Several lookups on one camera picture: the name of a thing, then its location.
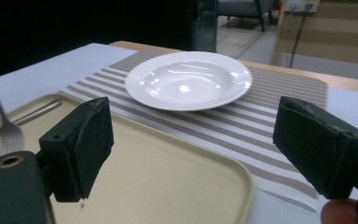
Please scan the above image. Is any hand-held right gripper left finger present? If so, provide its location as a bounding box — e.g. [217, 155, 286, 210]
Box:
[38, 96, 116, 203]

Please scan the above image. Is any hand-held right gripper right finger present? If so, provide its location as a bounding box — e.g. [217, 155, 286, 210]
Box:
[272, 95, 358, 200]

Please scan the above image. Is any silver fork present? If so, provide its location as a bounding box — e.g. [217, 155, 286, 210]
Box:
[0, 46, 25, 156]

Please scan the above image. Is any beige plastic tray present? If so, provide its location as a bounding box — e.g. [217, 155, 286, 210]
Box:
[0, 92, 255, 224]

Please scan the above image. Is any white deep plate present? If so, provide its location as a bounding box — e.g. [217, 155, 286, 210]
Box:
[124, 50, 254, 112]

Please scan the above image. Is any striped grey placemat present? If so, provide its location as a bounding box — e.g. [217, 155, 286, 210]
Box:
[57, 49, 329, 214]

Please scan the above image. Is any light wooden furniture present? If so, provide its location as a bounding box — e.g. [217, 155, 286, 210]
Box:
[269, 0, 358, 82]

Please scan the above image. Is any white power strip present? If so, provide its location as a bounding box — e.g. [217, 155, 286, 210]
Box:
[283, 0, 321, 13]

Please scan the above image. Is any grey chair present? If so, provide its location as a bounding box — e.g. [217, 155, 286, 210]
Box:
[217, 0, 282, 33]

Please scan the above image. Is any dark glass cabinet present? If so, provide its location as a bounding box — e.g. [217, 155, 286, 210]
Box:
[194, 0, 219, 53]

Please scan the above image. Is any black hanging power cable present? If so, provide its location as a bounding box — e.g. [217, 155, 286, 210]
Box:
[288, 11, 309, 68]

